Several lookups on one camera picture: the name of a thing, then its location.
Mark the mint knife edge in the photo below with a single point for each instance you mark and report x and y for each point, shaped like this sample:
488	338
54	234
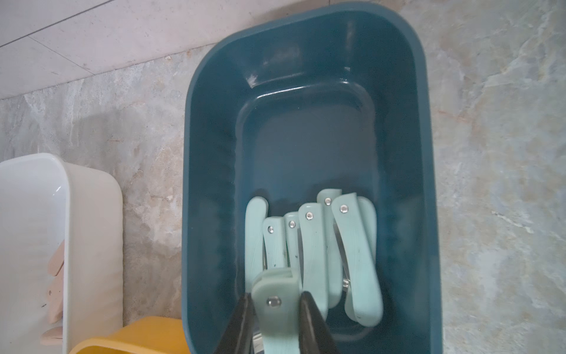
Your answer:
276	293

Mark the dark teal storage box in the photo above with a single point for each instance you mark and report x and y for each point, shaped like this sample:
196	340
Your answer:
331	98

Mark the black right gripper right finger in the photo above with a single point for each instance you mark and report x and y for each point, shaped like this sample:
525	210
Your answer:
314	335

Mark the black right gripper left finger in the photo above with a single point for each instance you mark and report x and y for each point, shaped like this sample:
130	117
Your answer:
237	338

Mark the white storage box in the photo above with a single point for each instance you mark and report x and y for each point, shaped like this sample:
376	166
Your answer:
49	204

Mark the yellow storage box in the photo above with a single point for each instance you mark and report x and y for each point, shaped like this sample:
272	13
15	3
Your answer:
147	335

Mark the mint folding knife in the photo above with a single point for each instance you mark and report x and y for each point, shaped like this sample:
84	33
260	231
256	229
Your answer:
334	262
369	217
315	269
364	299

